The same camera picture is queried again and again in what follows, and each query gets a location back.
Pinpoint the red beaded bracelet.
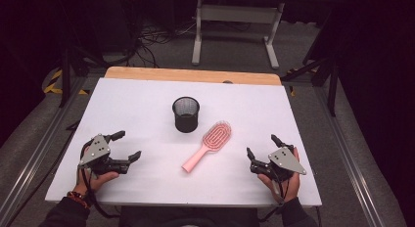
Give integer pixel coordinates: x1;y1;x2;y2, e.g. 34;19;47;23
66;190;93;210

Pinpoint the black curtain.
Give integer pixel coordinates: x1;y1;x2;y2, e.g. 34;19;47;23
321;0;415;226
0;0;71;148

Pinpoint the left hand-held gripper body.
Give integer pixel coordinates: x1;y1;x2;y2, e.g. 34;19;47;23
77;132;131;176

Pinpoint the yellow black hazard tape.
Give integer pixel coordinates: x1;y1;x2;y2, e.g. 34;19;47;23
43;68;90;96

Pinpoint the black metal stand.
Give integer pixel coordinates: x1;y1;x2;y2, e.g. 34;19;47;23
280;30;340;118
58;44;110;110

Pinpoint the wooden table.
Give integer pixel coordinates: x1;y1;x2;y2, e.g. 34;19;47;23
104;66;283;87

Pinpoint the black mesh cup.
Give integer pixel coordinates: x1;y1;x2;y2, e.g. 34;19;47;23
171;96;201;134

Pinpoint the aluminium floor rail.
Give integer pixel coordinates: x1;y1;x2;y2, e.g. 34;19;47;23
313;84;387;227
0;75;88;220

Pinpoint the person's dark clothing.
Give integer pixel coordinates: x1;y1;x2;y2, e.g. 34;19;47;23
117;205;262;227

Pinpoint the white board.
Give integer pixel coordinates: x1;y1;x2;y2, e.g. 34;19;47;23
44;77;323;208

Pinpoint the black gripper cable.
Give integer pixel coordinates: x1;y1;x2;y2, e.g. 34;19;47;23
79;167;121;219
258;178;292;223

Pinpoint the person's right hand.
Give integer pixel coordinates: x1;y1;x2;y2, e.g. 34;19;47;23
256;147;301;204

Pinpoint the white metal desk frame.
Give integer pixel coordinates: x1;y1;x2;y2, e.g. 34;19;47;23
191;0;287;70

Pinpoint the pink hairbrush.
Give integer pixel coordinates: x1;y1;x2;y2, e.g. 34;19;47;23
181;119;233;173

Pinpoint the bundle of floor cables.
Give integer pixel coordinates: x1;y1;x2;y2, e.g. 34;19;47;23
120;20;199;68

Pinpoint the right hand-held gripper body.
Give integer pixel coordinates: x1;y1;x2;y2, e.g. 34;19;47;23
249;146;307;184

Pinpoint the person's left hand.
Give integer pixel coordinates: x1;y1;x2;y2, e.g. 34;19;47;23
72;146;120;197

